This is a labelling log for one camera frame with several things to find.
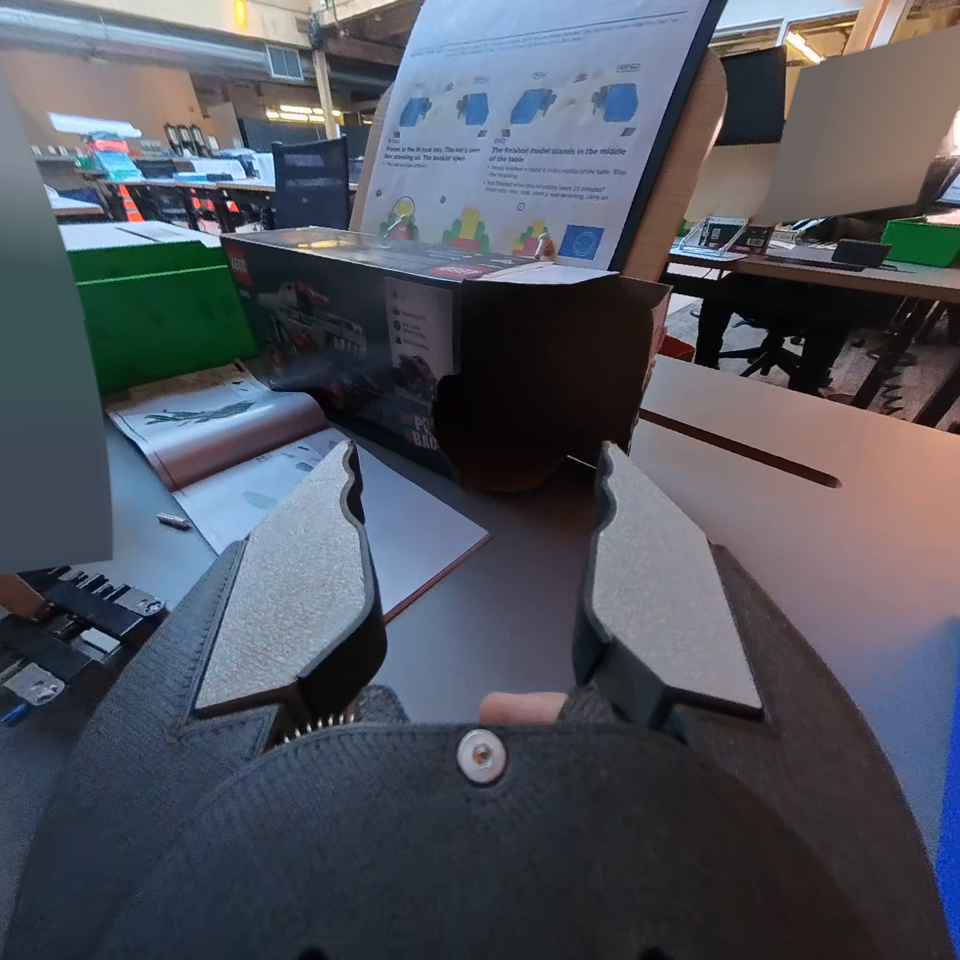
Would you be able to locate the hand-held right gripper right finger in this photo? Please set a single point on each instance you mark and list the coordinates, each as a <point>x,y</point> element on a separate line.
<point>667,615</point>

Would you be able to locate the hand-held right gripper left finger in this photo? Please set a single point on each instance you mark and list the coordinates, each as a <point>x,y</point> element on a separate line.
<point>300,600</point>

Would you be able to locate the black lego set box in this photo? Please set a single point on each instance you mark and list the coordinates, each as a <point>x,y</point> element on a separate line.
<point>540,360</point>

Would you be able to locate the person's right hand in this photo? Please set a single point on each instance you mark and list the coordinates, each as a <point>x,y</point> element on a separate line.
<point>521,706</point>

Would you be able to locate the small metal pin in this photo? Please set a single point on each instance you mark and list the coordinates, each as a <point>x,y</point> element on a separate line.
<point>172,520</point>

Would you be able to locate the open instruction booklet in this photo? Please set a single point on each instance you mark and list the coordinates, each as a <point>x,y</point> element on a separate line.
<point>247,442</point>

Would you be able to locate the black mechanical assembly with screws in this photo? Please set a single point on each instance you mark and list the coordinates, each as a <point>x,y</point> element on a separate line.
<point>67,622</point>

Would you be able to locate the black office chair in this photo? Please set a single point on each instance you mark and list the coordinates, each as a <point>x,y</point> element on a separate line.
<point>765,352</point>

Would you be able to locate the large green storage bin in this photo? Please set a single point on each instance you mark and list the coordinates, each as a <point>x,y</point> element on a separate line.
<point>157,322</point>

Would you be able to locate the blue flat object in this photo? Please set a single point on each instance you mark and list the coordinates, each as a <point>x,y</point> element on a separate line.
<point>949,787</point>

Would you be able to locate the background wooden desk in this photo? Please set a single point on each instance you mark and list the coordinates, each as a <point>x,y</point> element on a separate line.
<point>847,283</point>

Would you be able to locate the black desktop device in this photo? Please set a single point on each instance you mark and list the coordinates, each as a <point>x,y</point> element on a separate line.
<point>862,255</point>

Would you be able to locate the orange traffic cone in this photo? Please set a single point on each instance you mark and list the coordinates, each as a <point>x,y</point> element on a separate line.
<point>130,204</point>
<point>196,201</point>

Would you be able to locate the brown cardboard stand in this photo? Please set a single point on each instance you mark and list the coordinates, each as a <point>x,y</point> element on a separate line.
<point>675,202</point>

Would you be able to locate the black fabric banner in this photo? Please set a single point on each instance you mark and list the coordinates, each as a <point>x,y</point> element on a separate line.
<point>311,184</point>

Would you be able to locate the small green storage bin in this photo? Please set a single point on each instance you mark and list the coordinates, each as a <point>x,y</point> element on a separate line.
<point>922,241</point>

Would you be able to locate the printed task instruction sheet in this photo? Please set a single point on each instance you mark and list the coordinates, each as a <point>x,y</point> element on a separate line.
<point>525,135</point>

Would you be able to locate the black computer monitor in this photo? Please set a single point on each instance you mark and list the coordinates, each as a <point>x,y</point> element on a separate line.
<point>750,94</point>

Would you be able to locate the wall air vent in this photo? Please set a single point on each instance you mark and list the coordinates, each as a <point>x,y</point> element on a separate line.
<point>284,62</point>

